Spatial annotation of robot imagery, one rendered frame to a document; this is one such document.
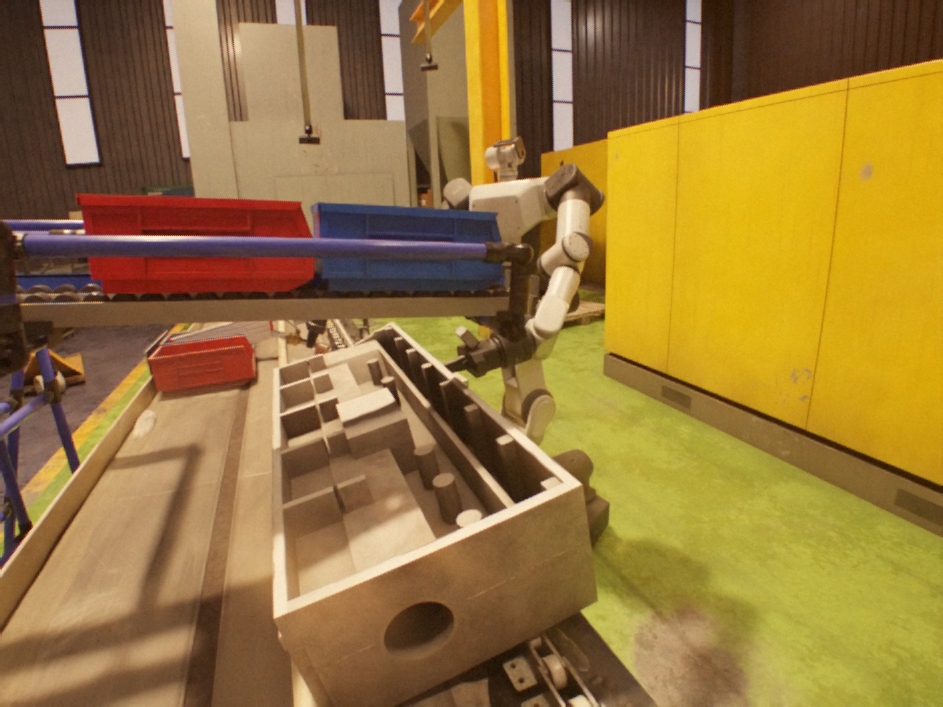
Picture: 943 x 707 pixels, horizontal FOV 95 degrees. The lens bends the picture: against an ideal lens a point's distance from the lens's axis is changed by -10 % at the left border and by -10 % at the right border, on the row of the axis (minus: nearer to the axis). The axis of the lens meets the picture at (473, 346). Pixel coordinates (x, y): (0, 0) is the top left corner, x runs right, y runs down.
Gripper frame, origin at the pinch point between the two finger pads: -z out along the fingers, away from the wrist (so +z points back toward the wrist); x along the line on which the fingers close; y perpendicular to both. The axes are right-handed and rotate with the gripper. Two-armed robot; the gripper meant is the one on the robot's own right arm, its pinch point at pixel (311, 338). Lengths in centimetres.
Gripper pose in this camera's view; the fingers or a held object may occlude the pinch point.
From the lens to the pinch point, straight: 163.3
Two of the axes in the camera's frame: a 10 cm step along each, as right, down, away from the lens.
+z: 3.6, -9.3, -1.0
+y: 8.6, 2.8, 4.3
